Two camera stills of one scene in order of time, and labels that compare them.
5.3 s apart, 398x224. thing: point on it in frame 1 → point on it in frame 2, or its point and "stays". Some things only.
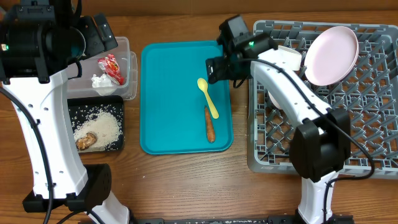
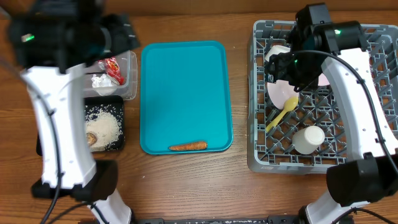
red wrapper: (111, 67) stays
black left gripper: (97, 44) → (127, 38)
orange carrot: (211, 134) → (190, 146)
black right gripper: (216, 71) → (278, 70)
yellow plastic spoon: (202, 84) → (289, 104)
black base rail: (336, 219) stays
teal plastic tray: (171, 106) stays
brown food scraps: (86, 142) stays
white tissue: (104, 81) stays
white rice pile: (106, 126) stays
